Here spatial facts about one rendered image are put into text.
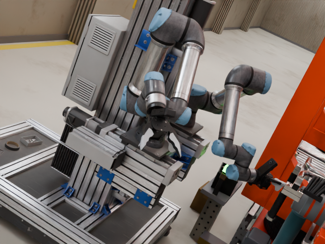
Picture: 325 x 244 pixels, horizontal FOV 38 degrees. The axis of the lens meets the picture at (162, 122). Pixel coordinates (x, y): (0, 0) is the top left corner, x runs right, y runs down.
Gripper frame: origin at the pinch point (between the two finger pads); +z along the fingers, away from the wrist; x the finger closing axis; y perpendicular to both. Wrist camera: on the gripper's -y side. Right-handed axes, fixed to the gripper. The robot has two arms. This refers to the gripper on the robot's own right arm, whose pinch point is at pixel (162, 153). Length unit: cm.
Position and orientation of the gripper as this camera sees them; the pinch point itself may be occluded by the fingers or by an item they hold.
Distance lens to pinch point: 161.0
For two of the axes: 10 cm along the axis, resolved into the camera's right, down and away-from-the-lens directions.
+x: -8.9, -1.9, -4.0
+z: 0.6, 8.4, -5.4
